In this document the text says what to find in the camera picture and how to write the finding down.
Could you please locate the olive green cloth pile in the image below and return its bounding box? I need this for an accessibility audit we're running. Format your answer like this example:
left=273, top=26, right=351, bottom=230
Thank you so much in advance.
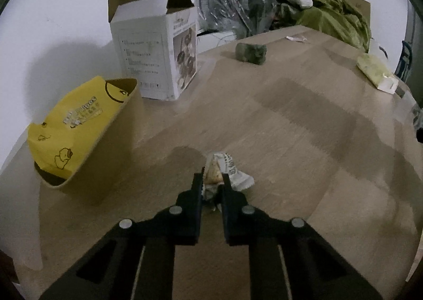
left=274, top=0, right=373, bottom=53

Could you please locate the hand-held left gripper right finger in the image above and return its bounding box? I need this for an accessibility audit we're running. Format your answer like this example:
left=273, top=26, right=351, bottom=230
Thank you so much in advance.
left=221, top=173, right=384, bottom=300

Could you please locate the crumpled green lump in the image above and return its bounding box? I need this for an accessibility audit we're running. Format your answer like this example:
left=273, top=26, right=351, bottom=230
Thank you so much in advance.
left=235, top=43, right=268, bottom=66

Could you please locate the yellow tissue pack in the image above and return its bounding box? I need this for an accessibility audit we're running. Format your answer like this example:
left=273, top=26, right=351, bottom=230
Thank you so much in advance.
left=356, top=52, right=399, bottom=94

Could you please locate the snack wrapper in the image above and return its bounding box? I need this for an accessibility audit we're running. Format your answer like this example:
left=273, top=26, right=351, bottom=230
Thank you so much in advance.
left=201, top=151, right=255, bottom=212

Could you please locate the blue hand trolley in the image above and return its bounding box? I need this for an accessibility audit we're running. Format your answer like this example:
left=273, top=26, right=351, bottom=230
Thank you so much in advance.
left=394, top=40, right=412, bottom=81

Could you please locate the brown cardboard box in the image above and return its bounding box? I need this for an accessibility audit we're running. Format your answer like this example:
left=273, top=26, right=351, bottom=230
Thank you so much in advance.
left=340, top=0, right=371, bottom=24

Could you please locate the yellow duck-print bag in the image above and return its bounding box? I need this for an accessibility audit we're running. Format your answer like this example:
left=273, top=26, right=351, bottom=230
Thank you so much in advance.
left=27, top=76, right=130, bottom=179

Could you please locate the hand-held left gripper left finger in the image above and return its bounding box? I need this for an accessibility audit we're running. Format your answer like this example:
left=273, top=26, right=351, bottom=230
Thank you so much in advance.
left=40, top=172, right=204, bottom=300

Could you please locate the brown cardboard tub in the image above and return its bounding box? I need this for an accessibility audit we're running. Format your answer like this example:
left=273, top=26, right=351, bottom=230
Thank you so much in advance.
left=34, top=77, right=140, bottom=196

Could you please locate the white carton box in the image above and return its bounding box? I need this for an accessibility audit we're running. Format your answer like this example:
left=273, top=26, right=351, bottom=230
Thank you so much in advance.
left=109, top=0, right=199, bottom=101

